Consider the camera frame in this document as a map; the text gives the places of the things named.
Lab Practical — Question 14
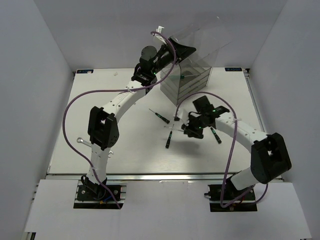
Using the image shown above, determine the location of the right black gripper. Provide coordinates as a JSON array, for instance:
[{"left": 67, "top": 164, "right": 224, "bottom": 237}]
[{"left": 181, "top": 114, "right": 206, "bottom": 139}]

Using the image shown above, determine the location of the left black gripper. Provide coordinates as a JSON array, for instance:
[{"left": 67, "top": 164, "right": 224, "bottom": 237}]
[{"left": 151, "top": 37, "right": 196, "bottom": 75}]

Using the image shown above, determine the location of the large green screwdriver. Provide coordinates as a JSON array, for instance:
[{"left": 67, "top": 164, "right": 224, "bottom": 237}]
[{"left": 171, "top": 73, "right": 200, "bottom": 80}]

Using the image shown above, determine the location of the small screwdriver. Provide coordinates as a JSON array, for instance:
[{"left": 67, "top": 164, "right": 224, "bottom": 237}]
[
  {"left": 210, "top": 127, "right": 222, "bottom": 144},
  {"left": 149, "top": 109, "right": 170, "bottom": 124},
  {"left": 165, "top": 127, "right": 173, "bottom": 149}
]

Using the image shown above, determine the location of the clear acrylic drawer cabinet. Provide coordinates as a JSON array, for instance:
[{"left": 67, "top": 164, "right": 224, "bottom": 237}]
[{"left": 160, "top": 16, "right": 232, "bottom": 106}]

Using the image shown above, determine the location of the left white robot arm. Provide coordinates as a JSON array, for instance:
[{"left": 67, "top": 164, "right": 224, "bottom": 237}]
[{"left": 81, "top": 38, "right": 197, "bottom": 200}]

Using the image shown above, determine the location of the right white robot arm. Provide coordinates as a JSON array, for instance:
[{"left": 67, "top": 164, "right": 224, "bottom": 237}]
[{"left": 177, "top": 106, "right": 292, "bottom": 200}]

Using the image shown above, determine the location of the right blue table label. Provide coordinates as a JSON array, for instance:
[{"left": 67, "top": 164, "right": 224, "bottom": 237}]
[{"left": 224, "top": 67, "right": 243, "bottom": 72}]

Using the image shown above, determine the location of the blue table label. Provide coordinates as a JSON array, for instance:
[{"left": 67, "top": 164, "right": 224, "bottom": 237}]
[
  {"left": 76, "top": 69, "right": 94, "bottom": 74},
  {"left": 224, "top": 67, "right": 243, "bottom": 72}
]

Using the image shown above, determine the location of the left blue table label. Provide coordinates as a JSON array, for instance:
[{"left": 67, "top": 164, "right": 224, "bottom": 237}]
[{"left": 76, "top": 69, "right": 94, "bottom": 74}]

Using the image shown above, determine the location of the silver combination wrench lower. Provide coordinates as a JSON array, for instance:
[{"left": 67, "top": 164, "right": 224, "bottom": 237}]
[{"left": 76, "top": 137, "right": 92, "bottom": 148}]

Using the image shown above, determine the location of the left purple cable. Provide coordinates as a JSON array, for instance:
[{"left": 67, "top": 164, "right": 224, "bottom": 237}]
[{"left": 61, "top": 31, "right": 182, "bottom": 210}]

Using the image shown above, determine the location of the purple cable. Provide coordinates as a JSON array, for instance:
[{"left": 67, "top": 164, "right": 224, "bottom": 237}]
[
  {"left": 176, "top": 91, "right": 270, "bottom": 208},
  {"left": 61, "top": 31, "right": 182, "bottom": 210}
]

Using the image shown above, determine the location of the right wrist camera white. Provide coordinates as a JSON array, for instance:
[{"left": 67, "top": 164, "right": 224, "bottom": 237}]
[{"left": 173, "top": 110, "right": 183, "bottom": 122}]

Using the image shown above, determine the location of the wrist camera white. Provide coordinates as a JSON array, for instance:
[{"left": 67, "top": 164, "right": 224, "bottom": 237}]
[
  {"left": 173, "top": 110, "right": 183, "bottom": 122},
  {"left": 153, "top": 25, "right": 166, "bottom": 44}
]

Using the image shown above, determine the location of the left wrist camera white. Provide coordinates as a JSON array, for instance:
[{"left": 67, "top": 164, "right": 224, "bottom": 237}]
[{"left": 153, "top": 25, "right": 166, "bottom": 44}]

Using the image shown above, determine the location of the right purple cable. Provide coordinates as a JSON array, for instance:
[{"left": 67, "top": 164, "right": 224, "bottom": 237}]
[{"left": 176, "top": 91, "right": 270, "bottom": 208}]

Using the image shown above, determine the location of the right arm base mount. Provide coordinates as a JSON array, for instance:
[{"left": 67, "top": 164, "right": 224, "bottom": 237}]
[{"left": 203, "top": 184, "right": 258, "bottom": 213}]

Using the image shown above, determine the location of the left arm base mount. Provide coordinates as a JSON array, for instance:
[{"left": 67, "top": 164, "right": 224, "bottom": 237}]
[{"left": 73, "top": 175, "right": 127, "bottom": 210}]

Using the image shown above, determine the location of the aluminium table front rail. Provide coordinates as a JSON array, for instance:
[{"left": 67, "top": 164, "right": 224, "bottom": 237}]
[{"left": 45, "top": 173, "right": 224, "bottom": 181}]

